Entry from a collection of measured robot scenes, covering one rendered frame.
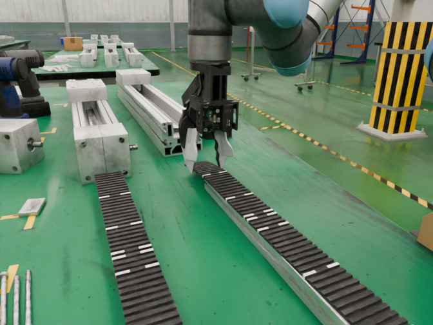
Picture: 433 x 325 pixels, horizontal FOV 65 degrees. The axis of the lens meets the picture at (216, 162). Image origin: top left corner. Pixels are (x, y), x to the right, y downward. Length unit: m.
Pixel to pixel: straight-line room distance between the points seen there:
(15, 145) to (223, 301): 0.56
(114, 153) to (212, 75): 0.26
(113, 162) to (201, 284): 0.36
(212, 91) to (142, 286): 0.33
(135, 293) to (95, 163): 0.38
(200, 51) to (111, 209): 0.29
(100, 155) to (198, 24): 0.32
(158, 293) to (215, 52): 0.38
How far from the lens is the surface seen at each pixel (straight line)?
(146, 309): 0.38
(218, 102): 0.59
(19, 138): 0.84
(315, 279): 0.42
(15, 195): 0.75
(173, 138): 0.83
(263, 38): 0.59
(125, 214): 0.53
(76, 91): 1.10
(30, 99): 1.33
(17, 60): 1.04
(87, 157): 0.71
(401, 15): 4.07
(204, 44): 0.59
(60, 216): 0.63
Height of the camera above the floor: 1.08
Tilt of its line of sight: 22 degrees down
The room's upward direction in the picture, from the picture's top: straight up
